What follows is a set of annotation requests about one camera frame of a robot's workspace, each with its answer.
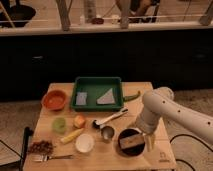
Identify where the small metal cup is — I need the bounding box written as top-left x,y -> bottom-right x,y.
101,126 -> 115,141

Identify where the red apple toy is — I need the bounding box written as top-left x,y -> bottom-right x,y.
74,115 -> 86,128

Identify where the seated person in background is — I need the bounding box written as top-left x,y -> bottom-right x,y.
129,0 -> 160,23

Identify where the orange bowl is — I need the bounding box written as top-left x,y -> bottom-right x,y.
41,90 -> 67,111

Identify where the purple bowl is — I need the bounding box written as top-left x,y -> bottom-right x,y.
118,129 -> 145,156

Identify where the green cup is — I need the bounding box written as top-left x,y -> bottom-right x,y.
52,118 -> 66,134

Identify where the black cable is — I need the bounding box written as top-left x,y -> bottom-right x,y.
169,133 -> 213,171

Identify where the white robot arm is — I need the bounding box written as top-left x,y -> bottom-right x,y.
135,87 -> 213,152

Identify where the grey rectangular sponge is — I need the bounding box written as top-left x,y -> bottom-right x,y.
76,92 -> 87,105

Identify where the green plastic tray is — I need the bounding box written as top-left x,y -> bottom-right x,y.
70,77 -> 124,112

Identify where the yellow corn toy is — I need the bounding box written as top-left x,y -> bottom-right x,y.
60,128 -> 84,144

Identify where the silver fork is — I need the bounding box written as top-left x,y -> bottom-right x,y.
33,155 -> 73,162

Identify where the grey triangular cloth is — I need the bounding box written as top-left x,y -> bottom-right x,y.
97,88 -> 115,105

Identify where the brown rectangular eraser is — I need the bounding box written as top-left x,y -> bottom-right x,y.
119,134 -> 144,149

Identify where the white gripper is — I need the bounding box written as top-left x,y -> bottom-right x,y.
135,117 -> 157,151

